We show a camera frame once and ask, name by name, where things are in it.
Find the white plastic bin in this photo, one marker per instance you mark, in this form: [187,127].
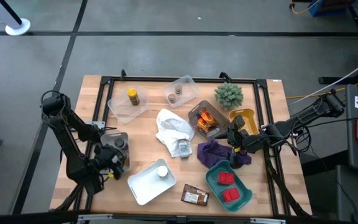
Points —
[145,186]

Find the blue box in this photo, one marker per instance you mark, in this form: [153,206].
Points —
[319,9]

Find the white cloth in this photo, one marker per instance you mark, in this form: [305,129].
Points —
[171,130]

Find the green artificial succulent plant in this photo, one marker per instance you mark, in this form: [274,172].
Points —
[228,96]

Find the white-lid spice jar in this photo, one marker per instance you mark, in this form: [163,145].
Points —
[162,171]

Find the black crossbar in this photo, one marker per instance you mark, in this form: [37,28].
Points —
[26,219]

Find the yellow plastic bin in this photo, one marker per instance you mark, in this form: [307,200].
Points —
[250,118]

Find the smoky translucent plastic bin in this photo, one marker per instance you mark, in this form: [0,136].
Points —
[193,115]

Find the light grey plastic bin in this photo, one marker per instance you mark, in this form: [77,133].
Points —
[109,138]

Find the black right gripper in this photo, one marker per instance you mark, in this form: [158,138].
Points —
[244,141]

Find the clear labelled spice jar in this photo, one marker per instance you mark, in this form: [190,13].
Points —
[184,148]

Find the red spice tin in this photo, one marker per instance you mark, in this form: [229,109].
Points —
[226,178]
[231,195]

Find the clear plastic bin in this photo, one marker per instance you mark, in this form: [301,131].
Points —
[123,109]
[188,91]

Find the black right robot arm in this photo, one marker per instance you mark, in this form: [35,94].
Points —
[291,127]

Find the dark-lid spice jar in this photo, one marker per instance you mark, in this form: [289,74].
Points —
[120,143]

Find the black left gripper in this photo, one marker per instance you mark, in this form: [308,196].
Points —
[109,158]

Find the purple cloth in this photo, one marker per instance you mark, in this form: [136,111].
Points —
[213,154]

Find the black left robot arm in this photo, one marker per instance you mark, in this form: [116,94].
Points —
[73,165]

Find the yellow-lid spice jar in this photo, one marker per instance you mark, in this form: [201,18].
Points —
[133,97]

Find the black pole white base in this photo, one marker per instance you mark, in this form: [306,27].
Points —
[17,28]

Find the teal plastic bin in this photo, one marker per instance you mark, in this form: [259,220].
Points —
[213,183]

